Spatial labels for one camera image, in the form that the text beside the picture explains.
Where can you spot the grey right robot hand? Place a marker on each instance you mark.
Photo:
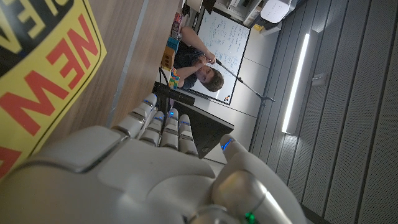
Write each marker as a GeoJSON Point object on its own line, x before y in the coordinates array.
{"type": "Point", "coordinates": [124, 186]}

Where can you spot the yellow sticker with red letters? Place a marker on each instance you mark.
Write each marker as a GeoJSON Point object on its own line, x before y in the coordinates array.
{"type": "Point", "coordinates": [46, 77]}

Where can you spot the black monitor on stand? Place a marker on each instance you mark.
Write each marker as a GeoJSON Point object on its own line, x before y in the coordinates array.
{"type": "Point", "coordinates": [205, 127]}

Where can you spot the multicolour building blocks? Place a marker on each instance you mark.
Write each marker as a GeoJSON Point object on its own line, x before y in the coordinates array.
{"type": "Point", "coordinates": [174, 78]}

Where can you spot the wooden block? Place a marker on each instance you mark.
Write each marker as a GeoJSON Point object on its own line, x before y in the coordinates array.
{"type": "Point", "coordinates": [168, 58]}

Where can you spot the seated person in dark shirt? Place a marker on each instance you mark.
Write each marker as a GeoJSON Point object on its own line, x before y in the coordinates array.
{"type": "Point", "coordinates": [192, 62]}

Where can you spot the blue cube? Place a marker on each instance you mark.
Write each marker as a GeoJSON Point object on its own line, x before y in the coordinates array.
{"type": "Point", "coordinates": [172, 44]}

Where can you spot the black reacher grabber stick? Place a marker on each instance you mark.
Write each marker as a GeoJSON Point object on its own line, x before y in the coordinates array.
{"type": "Point", "coordinates": [242, 81]}

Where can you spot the pink patterned box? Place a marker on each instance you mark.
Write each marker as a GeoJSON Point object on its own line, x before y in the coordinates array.
{"type": "Point", "coordinates": [176, 25]}

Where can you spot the long ceiling light bar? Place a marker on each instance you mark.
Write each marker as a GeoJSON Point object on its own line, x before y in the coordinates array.
{"type": "Point", "coordinates": [295, 84]}

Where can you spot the white ceiling mounted unit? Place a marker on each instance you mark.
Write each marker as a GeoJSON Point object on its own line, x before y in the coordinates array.
{"type": "Point", "coordinates": [276, 10]}

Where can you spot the whiteboard with black frame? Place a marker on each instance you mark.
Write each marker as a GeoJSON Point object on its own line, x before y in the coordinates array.
{"type": "Point", "coordinates": [231, 37]}

